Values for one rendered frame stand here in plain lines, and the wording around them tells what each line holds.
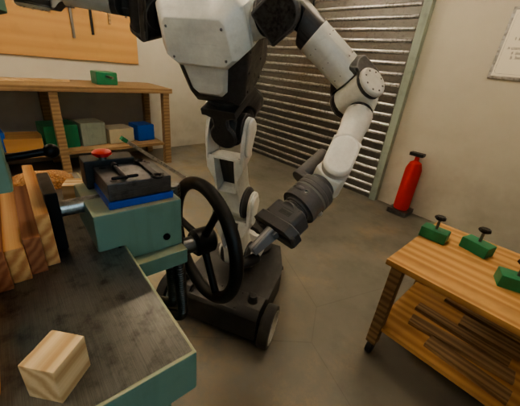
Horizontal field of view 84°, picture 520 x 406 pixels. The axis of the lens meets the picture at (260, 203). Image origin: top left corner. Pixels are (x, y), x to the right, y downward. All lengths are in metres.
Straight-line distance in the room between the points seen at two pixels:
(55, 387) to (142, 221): 0.25
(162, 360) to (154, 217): 0.24
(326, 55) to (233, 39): 0.24
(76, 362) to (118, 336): 0.05
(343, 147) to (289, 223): 0.22
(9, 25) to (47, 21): 0.31
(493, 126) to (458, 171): 0.42
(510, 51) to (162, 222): 2.76
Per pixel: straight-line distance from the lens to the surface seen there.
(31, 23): 3.83
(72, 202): 0.52
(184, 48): 0.92
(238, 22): 0.84
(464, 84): 3.00
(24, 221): 0.51
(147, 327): 0.37
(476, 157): 2.99
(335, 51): 0.83
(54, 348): 0.33
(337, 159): 0.65
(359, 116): 0.78
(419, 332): 1.57
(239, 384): 1.39
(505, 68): 2.94
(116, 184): 0.47
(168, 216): 0.51
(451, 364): 1.50
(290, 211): 0.60
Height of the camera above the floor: 1.17
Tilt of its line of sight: 25 degrees down
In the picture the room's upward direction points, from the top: 6 degrees clockwise
